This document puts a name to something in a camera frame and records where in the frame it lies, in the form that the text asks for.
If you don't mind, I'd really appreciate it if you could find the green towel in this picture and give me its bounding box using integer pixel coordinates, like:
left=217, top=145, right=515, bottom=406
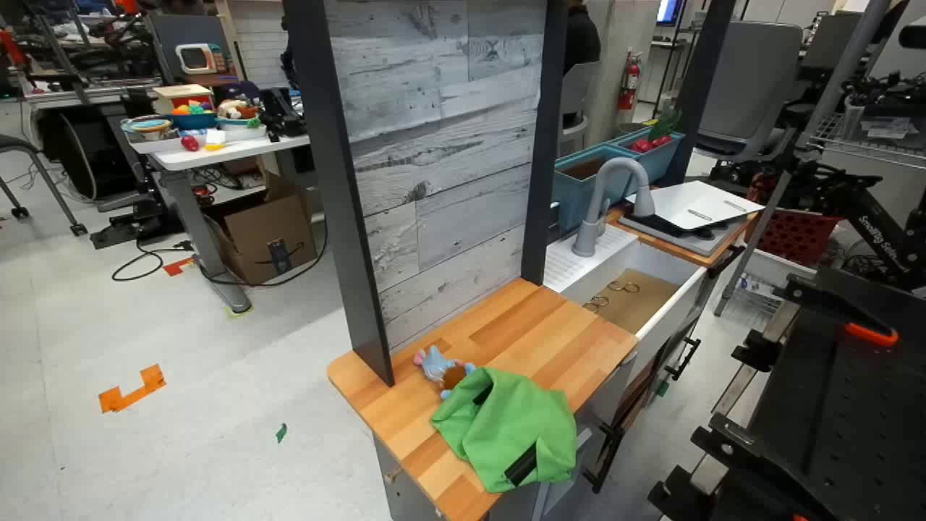
left=432, top=367, right=579, bottom=493

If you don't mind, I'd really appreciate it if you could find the blue stuffed toy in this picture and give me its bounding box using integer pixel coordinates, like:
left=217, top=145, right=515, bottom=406
left=415, top=348, right=473, bottom=400

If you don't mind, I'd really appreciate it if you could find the grey sink faucet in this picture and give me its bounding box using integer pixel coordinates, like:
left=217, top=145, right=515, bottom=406
left=571, top=157, right=657, bottom=261

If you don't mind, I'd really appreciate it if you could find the teal plastic bin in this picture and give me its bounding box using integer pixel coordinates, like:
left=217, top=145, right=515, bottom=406
left=553, top=127, right=684, bottom=235

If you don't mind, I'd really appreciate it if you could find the white sink basin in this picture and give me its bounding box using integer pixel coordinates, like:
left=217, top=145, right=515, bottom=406
left=544, top=225, right=707, bottom=419

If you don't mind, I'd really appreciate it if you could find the cardboard box under table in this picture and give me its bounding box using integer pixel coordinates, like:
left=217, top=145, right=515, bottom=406
left=205, top=177, right=317, bottom=284

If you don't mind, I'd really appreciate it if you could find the red fire extinguisher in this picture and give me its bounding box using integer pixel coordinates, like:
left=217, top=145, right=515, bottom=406
left=618, top=50, right=642, bottom=115

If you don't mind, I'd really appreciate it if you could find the white cutting board tray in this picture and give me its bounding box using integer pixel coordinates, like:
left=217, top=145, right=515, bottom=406
left=645, top=179, right=761, bottom=235

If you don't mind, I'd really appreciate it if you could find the white work table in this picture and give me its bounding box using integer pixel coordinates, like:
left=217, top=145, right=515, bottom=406
left=131, top=127, right=309, bottom=313

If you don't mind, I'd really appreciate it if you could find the black perforated cart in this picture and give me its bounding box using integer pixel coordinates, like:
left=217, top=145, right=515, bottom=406
left=649, top=268, right=926, bottom=521

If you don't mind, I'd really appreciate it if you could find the orange black clamp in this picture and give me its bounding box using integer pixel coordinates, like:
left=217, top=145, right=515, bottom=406
left=780, top=274, right=900, bottom=351

